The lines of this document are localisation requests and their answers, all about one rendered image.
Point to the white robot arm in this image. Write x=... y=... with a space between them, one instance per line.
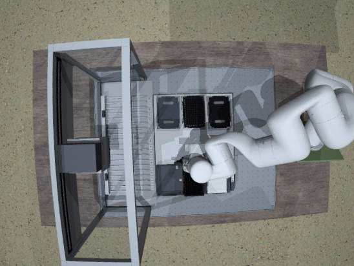
x=329 y=102

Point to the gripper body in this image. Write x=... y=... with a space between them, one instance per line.
x=186 y=160

